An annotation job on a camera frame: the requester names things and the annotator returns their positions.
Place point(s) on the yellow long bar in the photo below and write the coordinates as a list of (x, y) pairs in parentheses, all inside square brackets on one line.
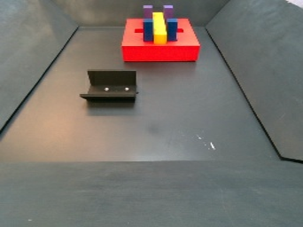
[(159, 28)]

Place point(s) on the red board base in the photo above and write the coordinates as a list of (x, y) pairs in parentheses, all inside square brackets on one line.
[(138, 51)]

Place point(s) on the purple block left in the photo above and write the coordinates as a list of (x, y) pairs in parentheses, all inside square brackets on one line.
[(147, 11)]

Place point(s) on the black angle fixture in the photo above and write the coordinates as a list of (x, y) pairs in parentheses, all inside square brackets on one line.
[(110, 85)]

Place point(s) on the blue block left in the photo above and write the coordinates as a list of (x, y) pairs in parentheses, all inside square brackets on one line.
[(147, 30)]

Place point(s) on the blue block right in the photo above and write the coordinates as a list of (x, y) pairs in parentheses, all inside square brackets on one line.
[(171, 29)]

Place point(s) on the blue block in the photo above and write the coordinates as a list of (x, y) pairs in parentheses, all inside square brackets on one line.
[(171, 29), (147, 30)]

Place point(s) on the purple block right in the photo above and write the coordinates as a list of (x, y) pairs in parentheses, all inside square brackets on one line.
[(168, 11)]

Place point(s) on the purple block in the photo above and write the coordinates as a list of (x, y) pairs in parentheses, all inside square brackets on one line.
[(168, 11), (147, 11)]

